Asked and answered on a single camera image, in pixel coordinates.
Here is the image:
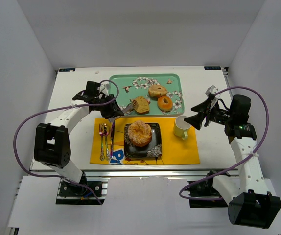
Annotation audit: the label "iridescent spoon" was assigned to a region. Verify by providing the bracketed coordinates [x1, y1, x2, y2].
[102, 123, 111, 161]

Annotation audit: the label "green floral tray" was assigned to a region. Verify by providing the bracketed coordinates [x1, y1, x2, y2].
[108, 74, 185, 116]

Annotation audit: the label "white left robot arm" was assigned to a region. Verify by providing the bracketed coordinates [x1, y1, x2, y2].
[34, 81, 124, 184]

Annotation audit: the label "black floral square plate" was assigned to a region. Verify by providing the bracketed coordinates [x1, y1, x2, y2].
[124, 123, 162, 158]

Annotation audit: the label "blue label sticker left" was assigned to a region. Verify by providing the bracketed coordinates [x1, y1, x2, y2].
[58, 68, 75, 72]

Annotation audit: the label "blue label sticker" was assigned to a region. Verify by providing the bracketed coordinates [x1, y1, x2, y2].
[58, 68, 75, 72]
[204, 66, 221, 70]

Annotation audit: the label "large sugared ring bread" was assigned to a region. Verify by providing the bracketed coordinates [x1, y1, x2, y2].
[128, 120, 152, 147]

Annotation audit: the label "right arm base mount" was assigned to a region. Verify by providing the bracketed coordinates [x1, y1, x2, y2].
[185, 178, 228, 208]

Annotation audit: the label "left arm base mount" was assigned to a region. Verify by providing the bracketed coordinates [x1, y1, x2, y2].
[55, 175, 108, 206]

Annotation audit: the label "pale yellow mug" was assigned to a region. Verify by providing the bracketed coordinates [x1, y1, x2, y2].
[173, 115, 192, 140]

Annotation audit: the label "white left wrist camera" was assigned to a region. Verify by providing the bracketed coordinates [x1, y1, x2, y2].
[99, 83, 111, 96]

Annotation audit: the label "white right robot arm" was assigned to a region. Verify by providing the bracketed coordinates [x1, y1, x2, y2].
[184, 94, 281, 229]

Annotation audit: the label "brown bread slice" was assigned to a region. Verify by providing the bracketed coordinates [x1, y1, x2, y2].
[131, 96, 150, 114]

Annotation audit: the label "small glazed donut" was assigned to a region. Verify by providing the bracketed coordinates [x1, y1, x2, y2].
[157, 95, 173, 111]

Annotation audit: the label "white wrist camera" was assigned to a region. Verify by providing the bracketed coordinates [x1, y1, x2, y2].
[99, 83, 111, 96]
[205, 85, 219, 110]

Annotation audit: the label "yellow placemat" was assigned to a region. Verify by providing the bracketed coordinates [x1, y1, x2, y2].
[90, 117, 200, 166]

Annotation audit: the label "iridescent fork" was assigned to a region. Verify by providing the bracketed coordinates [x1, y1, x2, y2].
[99, 124, 105, 161]

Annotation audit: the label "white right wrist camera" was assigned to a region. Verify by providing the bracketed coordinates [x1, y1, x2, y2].
[205, 85, 219, 110]

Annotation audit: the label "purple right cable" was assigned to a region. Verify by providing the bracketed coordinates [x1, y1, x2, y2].
[179, 85, 270, 201]

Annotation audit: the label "silver metal tongs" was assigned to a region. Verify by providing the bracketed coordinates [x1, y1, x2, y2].
[108, 100, 136, 123]

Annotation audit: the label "iridescent knife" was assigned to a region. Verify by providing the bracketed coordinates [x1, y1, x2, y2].
[110, 122, 115, 159]

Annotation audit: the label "blue label sticker right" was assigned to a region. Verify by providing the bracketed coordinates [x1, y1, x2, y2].
[204, 66, 221, 70]

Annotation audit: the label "aluminium table rail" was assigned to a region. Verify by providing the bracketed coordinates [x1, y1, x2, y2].
[30, 168, 240, 179]

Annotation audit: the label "chocolate chip bagel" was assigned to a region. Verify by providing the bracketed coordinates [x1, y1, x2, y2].
[148, 85, 167, 97]

